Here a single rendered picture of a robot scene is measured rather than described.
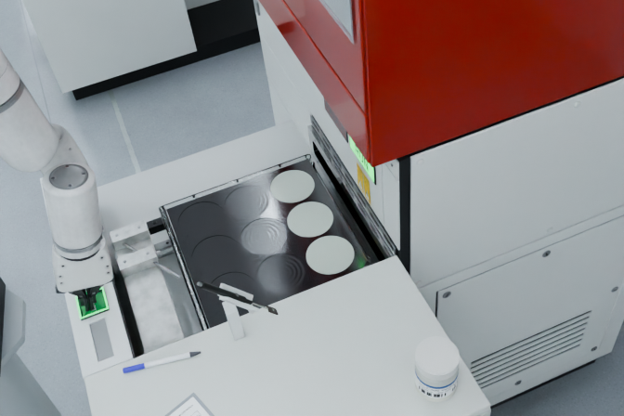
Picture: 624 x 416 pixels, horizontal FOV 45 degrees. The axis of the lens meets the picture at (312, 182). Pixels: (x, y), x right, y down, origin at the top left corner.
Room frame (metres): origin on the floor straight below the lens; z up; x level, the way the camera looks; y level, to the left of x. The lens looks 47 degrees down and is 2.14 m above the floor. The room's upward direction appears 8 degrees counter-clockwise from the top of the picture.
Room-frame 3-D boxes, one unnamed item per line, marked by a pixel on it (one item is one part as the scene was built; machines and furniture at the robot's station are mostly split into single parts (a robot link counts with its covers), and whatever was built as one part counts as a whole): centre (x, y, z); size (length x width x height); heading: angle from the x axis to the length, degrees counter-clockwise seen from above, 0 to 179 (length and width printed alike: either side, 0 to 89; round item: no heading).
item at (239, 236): (1.03, 0.12, 0.90); 0.34 x 0.34 x 0.01; 17
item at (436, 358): (0.61, -0.16, 1.01); 0.07 x 0.07 x 0.10
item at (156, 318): (0.94, 0.37, 0.87); 0.36 x 0.08 x 0.03; 17
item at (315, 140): (1.10, -0.08, 0.89); 0.44 x 0.02 x 0.10; 17
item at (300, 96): (1.28, -0.04, 1.02); 0.82 x 0.03 x 0.40; 17
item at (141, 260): (1.01, 0.39, 0.89); 0.08 x 0.03 x 0.03; 107
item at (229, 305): (0.76, 0.16, 1.03); 0.06 x 0.04 x 0.13; 107
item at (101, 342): (0.99, 0.49, 0.89); 0.55 x 0.09 x 0.14; 17
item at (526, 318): (1.37, -0.37, 0.41); 0.82 x 0.71 x 0.82; 17
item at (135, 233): (1.09, 0.41, 0.89); 0.08 x 0.03 x 0.03; 107
